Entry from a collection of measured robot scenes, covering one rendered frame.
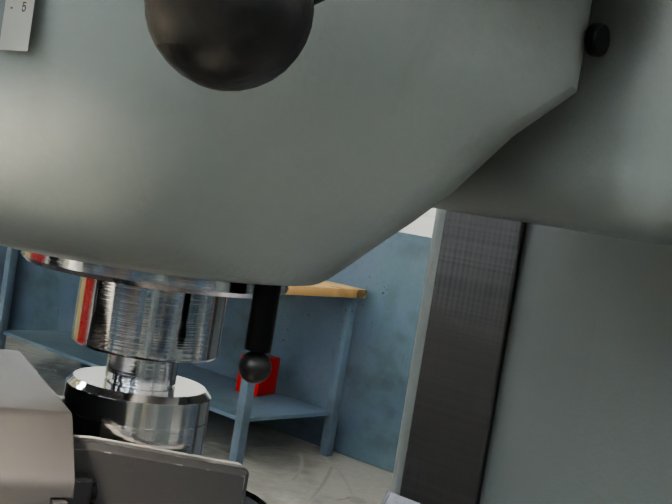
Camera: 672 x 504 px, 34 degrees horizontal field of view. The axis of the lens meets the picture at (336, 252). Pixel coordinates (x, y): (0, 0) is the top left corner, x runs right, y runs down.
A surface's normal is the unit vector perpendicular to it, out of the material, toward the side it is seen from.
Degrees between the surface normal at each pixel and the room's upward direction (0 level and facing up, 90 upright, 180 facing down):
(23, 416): 45
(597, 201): 117
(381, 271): 90
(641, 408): 90
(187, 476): 90
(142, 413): 90
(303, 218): 125
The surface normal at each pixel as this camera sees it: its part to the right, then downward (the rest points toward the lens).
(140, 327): 0.07, 0.07
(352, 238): 0.54, 0.73
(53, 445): 0.42, -0.61
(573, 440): -0.65, -0.07
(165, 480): 0.43, 0.11
